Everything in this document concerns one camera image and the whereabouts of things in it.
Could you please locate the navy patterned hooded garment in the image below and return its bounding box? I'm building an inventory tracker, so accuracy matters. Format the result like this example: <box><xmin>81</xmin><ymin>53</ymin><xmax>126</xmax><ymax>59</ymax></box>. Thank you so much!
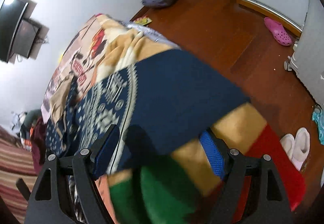
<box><xmin>46</xmin><ymin>49</ymin><xmax>249</xmax><ymax>174</ymax></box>

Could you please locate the red green beige blanket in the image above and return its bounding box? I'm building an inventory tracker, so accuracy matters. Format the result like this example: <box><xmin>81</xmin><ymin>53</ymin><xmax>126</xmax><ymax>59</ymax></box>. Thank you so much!
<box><xmin>105</xmin><ymin>103</ymin><xmax>306</xmax><ymax>223</ymax></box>

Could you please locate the maroon garment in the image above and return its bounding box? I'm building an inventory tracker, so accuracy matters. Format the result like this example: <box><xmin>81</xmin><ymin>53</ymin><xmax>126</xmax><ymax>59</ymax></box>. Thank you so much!
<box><xmin>30</xmin><ymin>116</ymin><xmax>47</xmax><ymax>175</ymax></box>

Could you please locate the white slippers pair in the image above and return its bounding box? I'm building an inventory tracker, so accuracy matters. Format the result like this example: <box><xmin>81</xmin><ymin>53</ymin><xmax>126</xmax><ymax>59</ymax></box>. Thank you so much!
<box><xmin>280</xmin><ymin>127</ymin><xmax>310</xmax><ymax>171</ymax></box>

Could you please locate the striped curtain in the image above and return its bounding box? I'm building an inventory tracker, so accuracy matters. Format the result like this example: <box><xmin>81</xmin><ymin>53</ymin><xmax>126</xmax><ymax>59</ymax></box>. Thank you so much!
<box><xmin>1</xmin><ymin>128</ymin><xmax>37</xmax><ymax>223</ymax></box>

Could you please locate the printed newspaper bedspread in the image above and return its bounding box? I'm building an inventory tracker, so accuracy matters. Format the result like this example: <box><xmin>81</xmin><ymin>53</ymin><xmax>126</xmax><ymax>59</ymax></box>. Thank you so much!
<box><xmin>41</xmin><ymin>14</ymin><xmax>178</xmax><ymax>123</ymax></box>

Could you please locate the pink croc shoe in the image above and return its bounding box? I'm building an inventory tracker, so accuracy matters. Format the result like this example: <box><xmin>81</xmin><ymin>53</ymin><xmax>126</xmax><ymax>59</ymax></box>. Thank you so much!
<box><xmin>264</xmin><ymin>17</ymin><xmax>292</xmax><ymax>46</ymax></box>

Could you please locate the wall-mounted black television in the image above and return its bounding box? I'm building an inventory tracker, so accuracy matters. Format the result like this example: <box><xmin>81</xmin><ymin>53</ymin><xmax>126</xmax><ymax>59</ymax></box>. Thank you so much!
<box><xmin>1</xmin><ymin>0</ymin><xmax>49</xmax><ymax>63</ymax></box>

